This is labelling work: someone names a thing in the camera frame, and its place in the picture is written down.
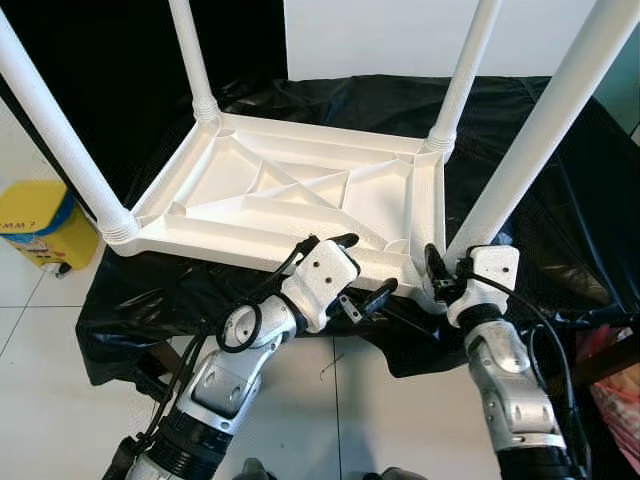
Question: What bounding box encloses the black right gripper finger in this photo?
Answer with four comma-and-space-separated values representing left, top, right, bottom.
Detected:
425, 243, 452, 297

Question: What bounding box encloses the white plastic table top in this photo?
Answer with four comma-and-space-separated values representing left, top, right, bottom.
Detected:
103, 110, 451, 301

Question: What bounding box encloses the white plastic table leg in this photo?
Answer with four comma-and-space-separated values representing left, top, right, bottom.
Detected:
0, 10, 141, 246
425, 0, 503, 156
167, 0, 221, 126
445, 0, 640, 266

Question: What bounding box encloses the black plastic table cover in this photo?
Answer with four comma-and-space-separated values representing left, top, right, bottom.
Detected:
75, 75, 640, 386

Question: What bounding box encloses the dark grey robot right foot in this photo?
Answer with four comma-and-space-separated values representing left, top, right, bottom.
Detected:
365, 468, 421, 480

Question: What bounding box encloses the dark grey robot foot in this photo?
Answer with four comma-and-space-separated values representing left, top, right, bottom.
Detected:
365, 468, 421, 480
235, 458, 276, 480

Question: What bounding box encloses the dark grey robot left foot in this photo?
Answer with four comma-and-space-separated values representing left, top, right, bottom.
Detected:
235, 458, 276, 480

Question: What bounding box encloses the pink patterned bag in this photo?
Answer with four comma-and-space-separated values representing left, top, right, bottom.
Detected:
575, 325, 640, 471

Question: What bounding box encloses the black door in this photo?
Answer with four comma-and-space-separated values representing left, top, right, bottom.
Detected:
0, 0, 291, 201

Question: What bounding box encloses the yellow storage box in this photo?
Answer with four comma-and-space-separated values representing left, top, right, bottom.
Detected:
0, 180, 101, 271

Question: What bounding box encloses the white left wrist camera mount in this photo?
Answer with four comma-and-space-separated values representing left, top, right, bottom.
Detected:
280, 238, 363, 334

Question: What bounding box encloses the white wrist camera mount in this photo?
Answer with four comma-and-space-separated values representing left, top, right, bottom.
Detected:
280, 238, 363, 334
445, 245, 521, 329

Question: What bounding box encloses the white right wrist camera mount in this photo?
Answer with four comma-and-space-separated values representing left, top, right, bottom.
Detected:
445, 245, 521, 329

